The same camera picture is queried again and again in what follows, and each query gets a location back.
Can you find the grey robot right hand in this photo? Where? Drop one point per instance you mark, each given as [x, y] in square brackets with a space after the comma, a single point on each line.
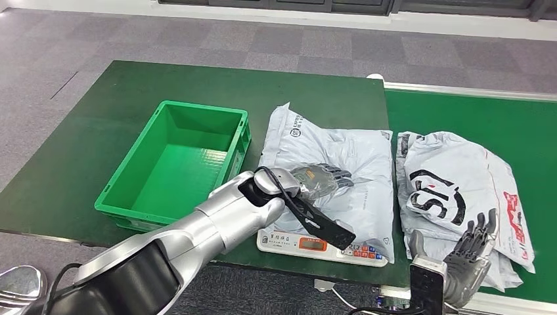
[467, 265]

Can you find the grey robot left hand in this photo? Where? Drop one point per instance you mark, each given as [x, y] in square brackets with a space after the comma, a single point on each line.
[315, 180]

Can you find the plain grey parcel bag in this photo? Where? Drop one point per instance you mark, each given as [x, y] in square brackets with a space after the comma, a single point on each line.
[361, 152]

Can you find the crumpled grey parcel bag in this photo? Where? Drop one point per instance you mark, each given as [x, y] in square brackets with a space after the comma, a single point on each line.
[507, 271]

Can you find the grey parcel black logo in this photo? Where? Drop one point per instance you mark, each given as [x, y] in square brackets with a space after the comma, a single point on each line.
[470, 182]

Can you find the conveyor control circuit board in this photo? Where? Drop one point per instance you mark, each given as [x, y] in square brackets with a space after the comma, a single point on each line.
[391, 304]

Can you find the green conveyor belt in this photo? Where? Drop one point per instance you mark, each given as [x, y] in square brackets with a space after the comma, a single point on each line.
[478, 113]

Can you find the white electronic scale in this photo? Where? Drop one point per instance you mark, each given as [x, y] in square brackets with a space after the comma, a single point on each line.
[283, 243]

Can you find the white plug adapter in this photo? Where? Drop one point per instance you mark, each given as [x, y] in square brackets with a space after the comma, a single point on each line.
[323, 285]

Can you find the green plastic crate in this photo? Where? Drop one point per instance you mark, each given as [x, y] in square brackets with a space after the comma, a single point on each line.
[174, 165]

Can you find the shiny chrome robot part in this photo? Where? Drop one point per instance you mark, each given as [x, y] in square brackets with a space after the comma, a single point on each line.
[19, 289]

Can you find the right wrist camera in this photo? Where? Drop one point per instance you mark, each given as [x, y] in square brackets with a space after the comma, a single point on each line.
[426, 287]

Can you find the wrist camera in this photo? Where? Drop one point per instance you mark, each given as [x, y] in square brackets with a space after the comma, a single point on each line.
[326, 230]
[426, 287]

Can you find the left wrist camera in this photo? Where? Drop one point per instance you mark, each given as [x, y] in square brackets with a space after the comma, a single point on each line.
[326, 230]

